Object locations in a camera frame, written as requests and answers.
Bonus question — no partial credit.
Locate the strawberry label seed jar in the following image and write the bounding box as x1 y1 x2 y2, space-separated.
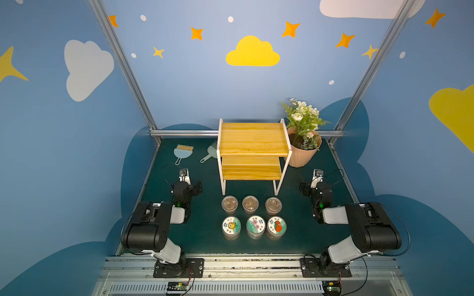
266 216 288 241

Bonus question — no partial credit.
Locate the sunflower label seed jar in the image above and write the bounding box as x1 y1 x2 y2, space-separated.
222 216 241 241

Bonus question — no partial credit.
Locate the pink flower label seed jar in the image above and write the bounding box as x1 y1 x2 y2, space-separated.
246 215 266 240

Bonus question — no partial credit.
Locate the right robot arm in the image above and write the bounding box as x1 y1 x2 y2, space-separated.
299 181 402 268

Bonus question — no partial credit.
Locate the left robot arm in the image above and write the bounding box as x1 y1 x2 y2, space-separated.
121 181 202 265

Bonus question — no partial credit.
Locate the yellow wooden two-tier shelf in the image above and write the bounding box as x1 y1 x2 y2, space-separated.
217 119 293 196

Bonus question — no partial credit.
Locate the left clear soil cup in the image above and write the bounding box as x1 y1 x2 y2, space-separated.
221 196 239 215

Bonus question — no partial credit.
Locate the clear soil cup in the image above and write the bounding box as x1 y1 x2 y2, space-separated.
242 196 259 214
265 197 283 216
221 196 239 215

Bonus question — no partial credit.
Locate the right clear soil cup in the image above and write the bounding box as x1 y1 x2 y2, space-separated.
265 197 283 216

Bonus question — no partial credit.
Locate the blue dustpan brush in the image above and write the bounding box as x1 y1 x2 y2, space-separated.
174 144 194 166

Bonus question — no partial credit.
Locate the middle clear soil cup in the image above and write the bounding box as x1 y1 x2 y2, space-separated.
242 196 259 214

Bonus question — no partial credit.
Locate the pink pot with flowers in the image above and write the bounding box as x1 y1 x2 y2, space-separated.
281 98 328 168

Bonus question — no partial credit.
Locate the right green circuit board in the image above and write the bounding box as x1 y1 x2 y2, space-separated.
322 281 341 296

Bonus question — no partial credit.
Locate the green circuit board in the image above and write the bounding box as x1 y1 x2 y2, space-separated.
322 281 341 296
166 282 189 292

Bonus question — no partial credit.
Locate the left green circuit board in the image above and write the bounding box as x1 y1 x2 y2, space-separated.
166 282 189 292

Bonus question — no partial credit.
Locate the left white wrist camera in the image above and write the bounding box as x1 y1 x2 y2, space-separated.
179 168 191 185

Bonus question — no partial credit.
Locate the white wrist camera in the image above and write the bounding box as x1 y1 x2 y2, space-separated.
311 169 323 188
179 168 191 185

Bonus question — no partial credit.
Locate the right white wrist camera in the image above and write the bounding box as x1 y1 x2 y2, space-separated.
311 169 323 188

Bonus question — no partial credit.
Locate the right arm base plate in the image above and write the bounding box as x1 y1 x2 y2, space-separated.
299 257 352 278

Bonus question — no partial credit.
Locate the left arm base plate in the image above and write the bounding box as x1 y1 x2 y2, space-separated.
153 258 204 278

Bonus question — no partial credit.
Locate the aluminium front rail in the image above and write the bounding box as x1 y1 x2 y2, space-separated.
92 254 412 296

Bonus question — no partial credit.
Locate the left aluminium frame post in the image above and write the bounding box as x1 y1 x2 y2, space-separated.
88 0 162 146

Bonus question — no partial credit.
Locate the aluminium frame post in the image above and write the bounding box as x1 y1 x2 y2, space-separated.
88 0 162 146
328 0 416 147

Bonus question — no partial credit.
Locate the right aluminium frame post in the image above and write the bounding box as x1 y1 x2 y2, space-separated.
328 0 416 147

